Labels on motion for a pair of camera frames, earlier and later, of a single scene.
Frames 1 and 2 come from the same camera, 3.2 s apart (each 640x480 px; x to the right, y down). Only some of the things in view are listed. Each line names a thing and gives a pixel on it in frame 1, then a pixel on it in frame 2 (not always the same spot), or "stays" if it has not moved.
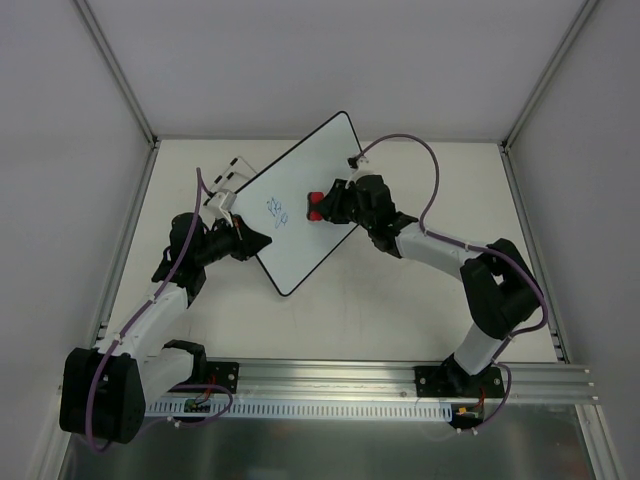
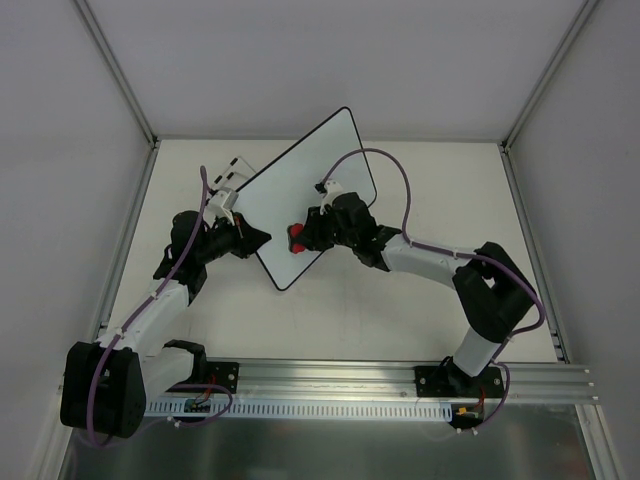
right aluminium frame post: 585,9 stays
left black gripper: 240,238 stays
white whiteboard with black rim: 275,204 stays
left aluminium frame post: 116,67 stays
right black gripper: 342,203 → 314,235
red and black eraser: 314,209 → 296,240
